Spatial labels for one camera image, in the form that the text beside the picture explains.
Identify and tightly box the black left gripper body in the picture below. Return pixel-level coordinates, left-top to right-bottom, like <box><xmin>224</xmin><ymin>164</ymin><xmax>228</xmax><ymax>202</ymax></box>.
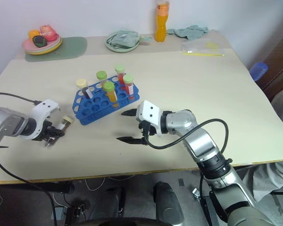
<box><xmin>39</xmin><ymin>121</ymin><xmax>54</xmax><ymax>143</ymax></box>

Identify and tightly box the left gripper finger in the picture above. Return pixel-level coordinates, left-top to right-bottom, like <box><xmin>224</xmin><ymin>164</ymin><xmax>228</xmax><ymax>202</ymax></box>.
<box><xmin>42</xmin><ymin>136</ymin><xmax>58</xmax><ymax>148</ymax></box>
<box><xmin>48</xmin><ymin>126</ymin><xmax>66</xmax><ymax>138</ymax></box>

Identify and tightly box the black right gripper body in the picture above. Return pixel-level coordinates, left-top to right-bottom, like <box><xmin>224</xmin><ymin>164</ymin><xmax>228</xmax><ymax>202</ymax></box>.
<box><xmin>138</xmin><ymin>120</ymin><xmax>157</xmax><ymax>145</ymax></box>

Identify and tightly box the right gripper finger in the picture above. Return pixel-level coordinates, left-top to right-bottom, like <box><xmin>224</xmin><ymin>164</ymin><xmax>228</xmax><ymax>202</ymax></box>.
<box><xmin>120</xmin><ymin>108</ymin><xmax>139</xmax><ymax>118</ymax></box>
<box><xmin>116</xmin><ymin>136</ymin><xmax>147</xmax><ymax>145</ymax></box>

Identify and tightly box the blue test tube rack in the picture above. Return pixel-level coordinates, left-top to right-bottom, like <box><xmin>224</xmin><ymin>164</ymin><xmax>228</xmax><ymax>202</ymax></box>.
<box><xmin>72</xmin><ymin>74</ymin><xmax>141</xmax><ymax>126</ymax></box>

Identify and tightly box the red tube, green cap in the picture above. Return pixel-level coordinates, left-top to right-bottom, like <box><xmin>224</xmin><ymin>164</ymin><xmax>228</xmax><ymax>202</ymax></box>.
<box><xmin>122</xmin><ymin>74</ymin><xmax>136</xmax><ymax>101</ymax></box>
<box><xmin>114</xmin><ymin>65</ymin><xmax>126</xmax><ymax>85</ymax></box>

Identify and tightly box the orange tube, green cap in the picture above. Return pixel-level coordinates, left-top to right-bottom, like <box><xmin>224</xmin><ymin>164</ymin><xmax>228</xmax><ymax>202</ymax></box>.
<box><xmin>102</xmin><ymin>81</ymin><xmax>120</xmax><ymax>109</ymax></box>

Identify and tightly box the clear tube, green cap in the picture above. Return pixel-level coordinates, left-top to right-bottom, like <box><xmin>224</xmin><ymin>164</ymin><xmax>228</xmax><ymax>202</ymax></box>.
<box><xmin>96</xmin><ymin>70</ymin><xmax>108</xmax><ymax>88</ymax></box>

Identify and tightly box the black bar under table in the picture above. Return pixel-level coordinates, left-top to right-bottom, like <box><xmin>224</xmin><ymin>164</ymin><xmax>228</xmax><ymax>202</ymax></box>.
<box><xmin>0</xmin><ymin>181</ymin><xmax>75</xmax><ymax>195</ymax></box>

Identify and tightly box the dark tube, pale yellow cap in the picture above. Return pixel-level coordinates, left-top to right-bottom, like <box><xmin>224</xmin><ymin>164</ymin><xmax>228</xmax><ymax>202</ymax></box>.
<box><xmin>75</xmin><ymin>78</ymin><xmax>94</xmax><ymax>100</ymax></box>

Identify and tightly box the pale green dish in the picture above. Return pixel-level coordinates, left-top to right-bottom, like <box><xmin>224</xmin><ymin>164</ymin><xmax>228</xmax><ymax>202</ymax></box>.
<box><xmin>104</xmin><ymin>32</ymin><xmax>141</xmax><ymax>53</ymax></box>

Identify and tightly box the grey power strip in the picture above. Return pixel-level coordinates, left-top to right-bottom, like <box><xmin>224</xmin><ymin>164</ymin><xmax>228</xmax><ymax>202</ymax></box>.
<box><xmin>51</xmin><ymin>206</ymin><xmax>69</xmax><ymax>221</ymax></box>

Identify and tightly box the grey-green fabric pouch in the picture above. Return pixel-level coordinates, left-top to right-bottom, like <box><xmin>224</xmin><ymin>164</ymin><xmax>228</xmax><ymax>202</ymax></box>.
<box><xmin>106</xmin><ymin>29</ymin><xmax>153</xmax><ymax>48</ymax></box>

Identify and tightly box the yellow plate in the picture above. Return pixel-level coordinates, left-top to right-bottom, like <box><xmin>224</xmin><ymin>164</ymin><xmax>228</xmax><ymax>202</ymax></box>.
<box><xmin>24</xmin><ymin>40</ymin><xmax>63</xmax><ymax>56</ymax></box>

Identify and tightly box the green placemat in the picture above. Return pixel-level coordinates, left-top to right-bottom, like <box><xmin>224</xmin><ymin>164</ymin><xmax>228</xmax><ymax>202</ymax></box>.
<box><xmin>24</xmin><ymin>36</ymin><xmax>89</xmax><ymax>63</ymax></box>

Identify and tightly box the green plate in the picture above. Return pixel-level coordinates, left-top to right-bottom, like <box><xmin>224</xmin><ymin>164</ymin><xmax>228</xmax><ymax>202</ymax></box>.
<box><xmin>23</xmin><ymin>37</ymin><xmax>62</xmax><ymax>53</ymax></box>

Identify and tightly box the pink plate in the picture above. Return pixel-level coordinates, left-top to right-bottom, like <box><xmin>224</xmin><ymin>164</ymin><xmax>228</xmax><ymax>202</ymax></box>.
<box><xmin>22</xmin><ymin>32</ymin><xmax>61</xmax><ymax>51</ymax></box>

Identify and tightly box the black and green toy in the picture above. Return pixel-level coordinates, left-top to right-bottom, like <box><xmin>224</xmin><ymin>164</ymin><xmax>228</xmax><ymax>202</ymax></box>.
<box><xmin>32</xmin><ymin>35</ymin><xmax>48</xmax><ymax>48</ymax></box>

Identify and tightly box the orange juice bottle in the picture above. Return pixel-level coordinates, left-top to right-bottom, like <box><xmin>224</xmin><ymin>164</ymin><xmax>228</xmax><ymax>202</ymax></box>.
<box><xmin>154</xmin><ymin>0</ymin><xmax>171</xmax><ymax>43</ymax></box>

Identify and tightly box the thin yellow stick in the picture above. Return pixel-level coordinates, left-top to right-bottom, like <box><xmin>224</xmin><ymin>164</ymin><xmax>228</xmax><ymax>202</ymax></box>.
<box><xmin>182</xmin><ymin>52</ymin><xmax>227</xmax><ymax>57</ymax></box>

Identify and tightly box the clear plastic bag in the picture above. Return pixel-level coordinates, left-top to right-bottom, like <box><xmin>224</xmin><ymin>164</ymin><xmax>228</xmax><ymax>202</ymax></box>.
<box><xmin>180</xmin><ymin>38</ymin><xmax>227</xmax><ymax>54</ymax></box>

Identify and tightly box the orange toy pepper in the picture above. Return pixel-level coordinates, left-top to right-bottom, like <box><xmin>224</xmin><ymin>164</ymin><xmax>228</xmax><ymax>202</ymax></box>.
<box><xmin>28</xmin><ymin>29</ymin><xmax>42</xmax><ymax>40</ymax></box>

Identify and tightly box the red toy fruit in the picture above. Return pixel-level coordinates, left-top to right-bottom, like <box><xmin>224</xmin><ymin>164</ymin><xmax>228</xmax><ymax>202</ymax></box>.
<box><xmin>39</xmin><ymin>24</ymin><xmax>57</xmax><ymax>42</ymax></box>

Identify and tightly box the green cloth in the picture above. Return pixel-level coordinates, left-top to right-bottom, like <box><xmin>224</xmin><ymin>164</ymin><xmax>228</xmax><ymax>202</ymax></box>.
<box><xmin>166</xmin><ymin>24</ymin><xmax>210</xmax><ymax>41</ymax></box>

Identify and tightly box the blue ribbed cup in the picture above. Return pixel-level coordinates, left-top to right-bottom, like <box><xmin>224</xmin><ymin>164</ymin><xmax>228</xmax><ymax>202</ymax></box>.
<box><xmin>249</xmin><ymin>61</ymin><xmax>269</xmax><ymax>82</ymax></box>

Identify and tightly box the grey cloth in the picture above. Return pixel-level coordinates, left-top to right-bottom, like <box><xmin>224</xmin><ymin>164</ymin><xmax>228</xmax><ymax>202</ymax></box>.
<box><xmin>235</xmin><ymin>161</ymin><xmax>283</xmax><ymax>203</ymax></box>

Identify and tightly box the brown wooden furniture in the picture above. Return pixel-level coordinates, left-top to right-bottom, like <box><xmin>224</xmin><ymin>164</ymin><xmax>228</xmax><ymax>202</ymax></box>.
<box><xmin>258</xmin><ymin>22</ymin><xmax>283</xmax><ymax>101</ymax></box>

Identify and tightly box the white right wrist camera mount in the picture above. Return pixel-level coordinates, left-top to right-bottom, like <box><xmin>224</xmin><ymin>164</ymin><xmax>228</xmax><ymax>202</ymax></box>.
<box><xmin>135</xmin><ymin>99</ymin><xmax>167</xmax><ymax>138</ymax></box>

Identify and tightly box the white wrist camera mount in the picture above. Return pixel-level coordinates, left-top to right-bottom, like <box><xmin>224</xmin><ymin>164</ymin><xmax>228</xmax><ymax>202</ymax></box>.
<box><xmin>25</xmin><ymin>99</ymin><xmax>61</xmax><ymax>142</ymax></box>
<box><xmin>135</xmin><ymin>99</ymin><xmax>167</xmax><ymax>138</ymax></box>

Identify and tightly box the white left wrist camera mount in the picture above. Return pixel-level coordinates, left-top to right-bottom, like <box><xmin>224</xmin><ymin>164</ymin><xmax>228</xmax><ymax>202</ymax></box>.
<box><xmin>25</xmin><ymin>99</ymin><xmax>61</xmax><ymax>142</ymax></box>

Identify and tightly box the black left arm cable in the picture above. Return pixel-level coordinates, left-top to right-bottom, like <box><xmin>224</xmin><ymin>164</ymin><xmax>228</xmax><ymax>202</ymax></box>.
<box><xmin>0</xmin><ymin>92</ymin><xmax>58</xmax><ymax>226</ymax></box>

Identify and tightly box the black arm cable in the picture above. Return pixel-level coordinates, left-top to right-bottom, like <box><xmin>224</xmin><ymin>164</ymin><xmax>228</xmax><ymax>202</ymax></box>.
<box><xmin>0</xmin><ymin>92</ymin><xmax>58</xmax><ymax>226</ymax></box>
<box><xmin>144</xmin><ymin>118</ymin><xmax>229</xmax><ymax>155</ymax></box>

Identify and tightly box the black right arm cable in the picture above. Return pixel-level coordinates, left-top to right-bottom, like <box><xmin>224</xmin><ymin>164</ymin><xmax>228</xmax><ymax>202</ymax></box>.
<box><xmin>144</xmin><ymin>118</ymin><xmax>229</xmax><ymax>155</ymax></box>

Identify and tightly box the white cable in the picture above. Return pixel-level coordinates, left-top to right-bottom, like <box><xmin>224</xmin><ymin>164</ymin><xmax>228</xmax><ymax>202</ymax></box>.
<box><xmin>84</xmin><ymin>176</ymin><xmax>107</xmax><ymax>192</ymax></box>

